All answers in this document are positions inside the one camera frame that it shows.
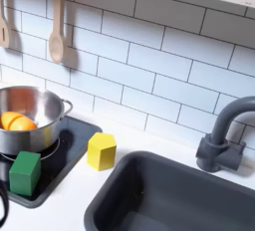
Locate orange toy fruit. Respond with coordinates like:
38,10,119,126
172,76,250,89
0,111,39,132

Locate steel pot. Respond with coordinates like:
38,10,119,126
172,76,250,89
0,85,75,156

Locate green wooden cube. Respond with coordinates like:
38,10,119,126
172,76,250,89
8,150,43,197

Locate black toy stove top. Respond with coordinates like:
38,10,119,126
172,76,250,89
0,115,104,210

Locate thin black cable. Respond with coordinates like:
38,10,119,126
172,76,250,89
0,179,11,228

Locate yellow hexagonal wooden block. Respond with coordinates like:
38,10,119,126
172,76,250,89
86,131,118,172

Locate dark grey sink basin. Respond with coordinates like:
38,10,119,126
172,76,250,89
83,150,255,231

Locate wooden slotted spatula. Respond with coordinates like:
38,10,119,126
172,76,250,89
0,0,11,49

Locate dark grey tap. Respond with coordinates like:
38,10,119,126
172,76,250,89
194,96,255,174

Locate wooden spoon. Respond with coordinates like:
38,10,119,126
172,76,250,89
48,0,67,65

